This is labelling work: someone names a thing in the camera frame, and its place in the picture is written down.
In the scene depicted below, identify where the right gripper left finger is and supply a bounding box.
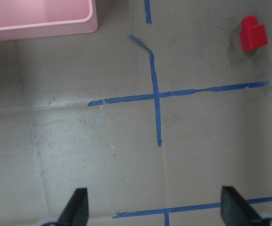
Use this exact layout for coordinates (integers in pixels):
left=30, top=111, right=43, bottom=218
left=56, top=188, right=89, bottom=226

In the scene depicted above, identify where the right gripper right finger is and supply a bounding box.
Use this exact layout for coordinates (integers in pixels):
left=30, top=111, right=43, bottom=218
left=221, top=186, right=268, bottom=226

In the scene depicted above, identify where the red toy block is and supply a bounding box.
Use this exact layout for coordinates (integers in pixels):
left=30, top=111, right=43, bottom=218
left=240, top=15, right=268, bottom=52

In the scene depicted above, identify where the pink plastic box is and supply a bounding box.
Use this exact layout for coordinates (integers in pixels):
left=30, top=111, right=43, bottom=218
left=0, top=0, right=98, bottom=41

